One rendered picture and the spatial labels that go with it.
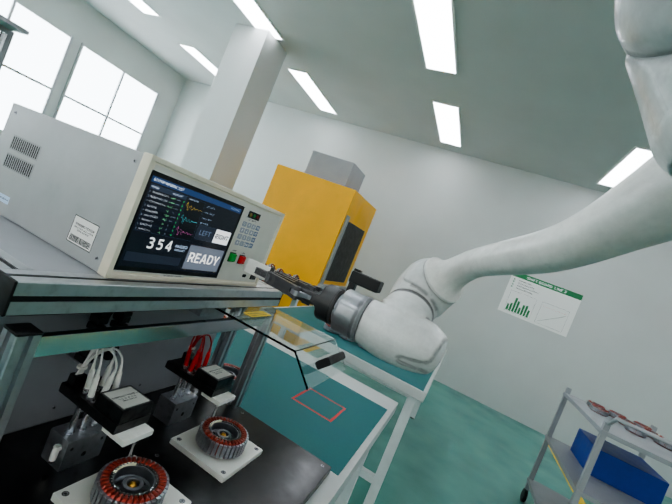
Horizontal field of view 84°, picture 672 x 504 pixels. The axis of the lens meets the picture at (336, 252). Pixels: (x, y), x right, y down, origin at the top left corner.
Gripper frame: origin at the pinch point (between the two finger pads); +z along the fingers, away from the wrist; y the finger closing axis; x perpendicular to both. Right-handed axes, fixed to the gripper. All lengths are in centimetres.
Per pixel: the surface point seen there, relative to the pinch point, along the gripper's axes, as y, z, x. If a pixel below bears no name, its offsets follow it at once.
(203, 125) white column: 276, 309, 83
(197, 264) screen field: -10.1, 7.7, -2.7
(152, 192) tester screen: -26.5, 7.7, 8.2
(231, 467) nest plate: -0.1, -11.6, -40.0
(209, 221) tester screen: -11.4, 7.7, 6.3
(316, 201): 326, 156, 49
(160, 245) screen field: -20.9, 7.7, -0.1
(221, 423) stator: 5.5, -2.7, -36.9
